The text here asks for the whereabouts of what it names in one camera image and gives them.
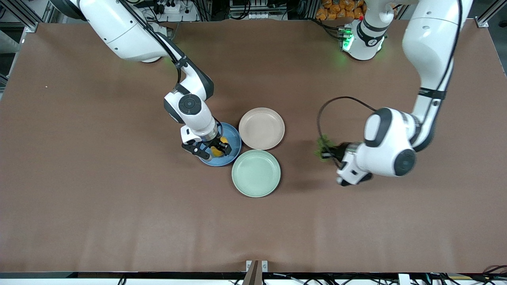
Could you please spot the bag of orange snacks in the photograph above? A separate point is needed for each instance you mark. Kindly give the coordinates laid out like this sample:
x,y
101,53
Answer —
x,y
336,10

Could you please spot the white power strip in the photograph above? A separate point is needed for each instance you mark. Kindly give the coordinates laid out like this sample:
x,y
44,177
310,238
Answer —
x,y
170,7

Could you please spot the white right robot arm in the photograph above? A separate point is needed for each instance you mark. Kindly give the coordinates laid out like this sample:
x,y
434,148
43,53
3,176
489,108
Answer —
x,y
119,31

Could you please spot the blue plate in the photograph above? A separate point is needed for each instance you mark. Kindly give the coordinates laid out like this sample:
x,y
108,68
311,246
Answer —
x,y
233,138

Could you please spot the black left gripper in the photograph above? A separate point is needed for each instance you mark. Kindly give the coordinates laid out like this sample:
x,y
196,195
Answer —
x,y
338,151

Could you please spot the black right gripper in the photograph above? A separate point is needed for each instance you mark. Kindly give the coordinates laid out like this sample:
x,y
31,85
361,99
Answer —
x,y
218,143

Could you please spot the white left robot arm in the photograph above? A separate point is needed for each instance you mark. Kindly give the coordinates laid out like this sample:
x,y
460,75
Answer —
x,y
431,39

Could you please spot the light green plate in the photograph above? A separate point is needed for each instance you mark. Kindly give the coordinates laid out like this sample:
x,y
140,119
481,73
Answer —
x,y
256,173

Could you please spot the aluminium frame profile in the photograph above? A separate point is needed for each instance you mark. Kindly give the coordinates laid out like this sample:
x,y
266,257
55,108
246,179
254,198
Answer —
x,y
23,18
489,18

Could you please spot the metal table edge bracket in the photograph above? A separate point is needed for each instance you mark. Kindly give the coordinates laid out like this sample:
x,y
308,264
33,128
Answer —
x,y
256,266

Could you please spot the beige plate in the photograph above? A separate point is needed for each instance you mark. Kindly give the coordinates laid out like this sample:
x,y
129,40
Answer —
x,y
261,128

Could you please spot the green lettuce leaf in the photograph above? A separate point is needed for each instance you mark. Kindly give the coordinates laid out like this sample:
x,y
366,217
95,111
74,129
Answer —
x,y
325,141

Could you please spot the yellow lemon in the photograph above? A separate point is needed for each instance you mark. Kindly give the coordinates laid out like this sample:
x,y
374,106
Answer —
x,y
217,151

